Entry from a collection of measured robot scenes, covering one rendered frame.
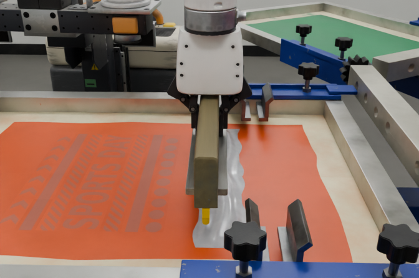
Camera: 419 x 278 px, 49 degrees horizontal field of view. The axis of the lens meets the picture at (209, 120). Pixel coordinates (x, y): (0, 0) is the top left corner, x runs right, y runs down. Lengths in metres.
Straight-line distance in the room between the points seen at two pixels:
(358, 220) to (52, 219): 0.44
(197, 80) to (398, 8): 4.24
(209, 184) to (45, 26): 0.83
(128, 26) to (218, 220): 0.66
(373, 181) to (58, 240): 0.46
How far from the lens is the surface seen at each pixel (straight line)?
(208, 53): 0.67
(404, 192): 0.87
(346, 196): 0.76
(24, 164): 0.87
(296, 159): 0.84
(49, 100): 1.06
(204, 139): 0.59
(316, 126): 0.97
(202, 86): 0.69
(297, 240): 0.55
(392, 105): 0.89
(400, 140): 0.81
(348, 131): 0.89
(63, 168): 0.84
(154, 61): 1.80
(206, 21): 0.64
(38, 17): 1.30
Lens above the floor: 1.37
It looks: 25 degrees down
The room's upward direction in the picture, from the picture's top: straight up
